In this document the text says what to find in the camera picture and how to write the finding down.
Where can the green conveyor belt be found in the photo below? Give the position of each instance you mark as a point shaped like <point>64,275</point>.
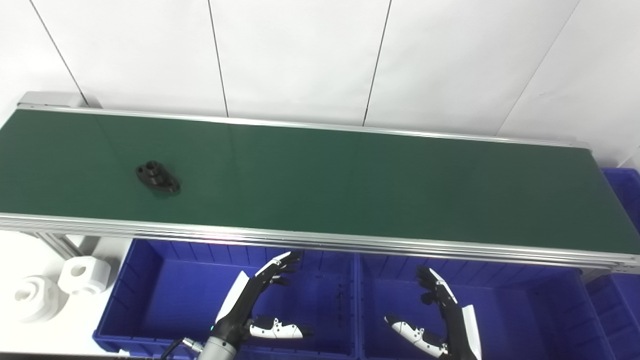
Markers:
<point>350,185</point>

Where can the white block part with hole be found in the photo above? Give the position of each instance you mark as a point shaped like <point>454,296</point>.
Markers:
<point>90,277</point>

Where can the white round stepped part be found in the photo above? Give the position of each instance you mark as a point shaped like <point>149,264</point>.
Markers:
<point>37,300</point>

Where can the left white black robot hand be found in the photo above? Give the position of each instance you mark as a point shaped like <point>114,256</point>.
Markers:
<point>242,300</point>

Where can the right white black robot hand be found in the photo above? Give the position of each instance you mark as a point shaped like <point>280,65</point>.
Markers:
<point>455,325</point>

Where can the black flanged metal part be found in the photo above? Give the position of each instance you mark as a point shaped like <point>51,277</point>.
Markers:
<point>159,178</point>

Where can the blue plastic bin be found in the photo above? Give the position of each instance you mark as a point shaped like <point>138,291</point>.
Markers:
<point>626,192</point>
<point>175,300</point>
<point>510,315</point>
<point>622,320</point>

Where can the aluminium conveyor support leg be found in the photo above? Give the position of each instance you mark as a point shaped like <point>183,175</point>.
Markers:
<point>57,245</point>

